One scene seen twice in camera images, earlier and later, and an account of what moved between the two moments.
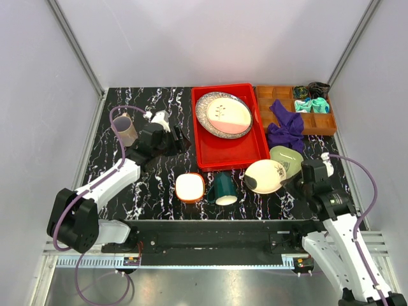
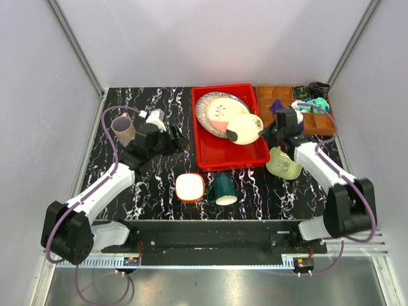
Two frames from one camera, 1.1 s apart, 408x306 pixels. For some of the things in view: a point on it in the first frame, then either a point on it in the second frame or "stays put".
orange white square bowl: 189,187 stays put
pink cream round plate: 228,115 stays put
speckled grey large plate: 202,117 stays put
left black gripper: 183,143 stays put
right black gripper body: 305,190 to 272,134
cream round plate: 264,176 to 247,127
